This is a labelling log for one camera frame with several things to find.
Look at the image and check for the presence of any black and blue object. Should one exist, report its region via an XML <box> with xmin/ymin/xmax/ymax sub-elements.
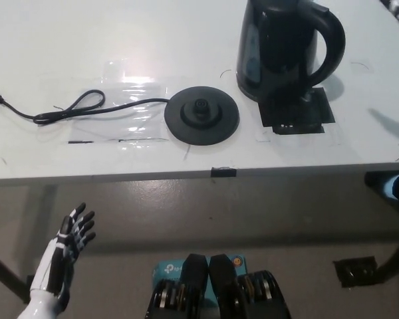
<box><xmin>364</xmin><ymin>171</ymin><xmax>399</xmax><ymax>202</ymax></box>

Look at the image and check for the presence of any clear plastic sheet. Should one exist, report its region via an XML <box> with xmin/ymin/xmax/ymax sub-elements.
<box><xmin>68</xmin><ymin>78</ymin><xmax>170</xmax><ymax>146</ymax></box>

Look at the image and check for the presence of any round black kettle base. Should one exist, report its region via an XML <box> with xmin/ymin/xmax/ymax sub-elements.
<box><xmin>164</xmin><ymin>85</ymin><xmax>241</xmax><ymax>146</ymax></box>

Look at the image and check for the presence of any square black tape patch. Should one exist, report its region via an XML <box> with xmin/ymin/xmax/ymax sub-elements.
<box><xmin>257</xmin><ymin>86</ymin><xmax>336</xmax><ymax>136</ymax></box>

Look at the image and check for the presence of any teal tp-link box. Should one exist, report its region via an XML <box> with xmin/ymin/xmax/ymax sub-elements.
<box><xmin>152</xmin><ymin>254</ymin><xmax>247</xmax><ymax>306</ymax></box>

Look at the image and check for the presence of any black table leg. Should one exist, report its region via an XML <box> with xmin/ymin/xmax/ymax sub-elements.
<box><xmin>374</xmin><ymin>229</ymin><xmax>399</xmax><ymax>284</ymax></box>
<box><xmin>0</xmin><ymin>247</ymin><xmax>31</xmax><ymax>304</ymax></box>

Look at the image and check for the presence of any white and black left hand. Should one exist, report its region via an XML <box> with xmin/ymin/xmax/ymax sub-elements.
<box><xmin>28</xmin><ymin>202</ymin><xmax>97</xmax><ymax>295</ymax></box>

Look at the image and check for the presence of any black electric kettle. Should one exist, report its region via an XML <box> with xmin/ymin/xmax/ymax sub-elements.
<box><xmin>235</xmin><ymin>0</ymin><xmax>347</xmax><ymax>102</ymax></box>

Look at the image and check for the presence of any small black edge tape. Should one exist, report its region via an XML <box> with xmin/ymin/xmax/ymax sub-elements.
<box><xmin>211</xmin><ymin>167</ymin><xmax>237</xmax><ymax>178</ymax></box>

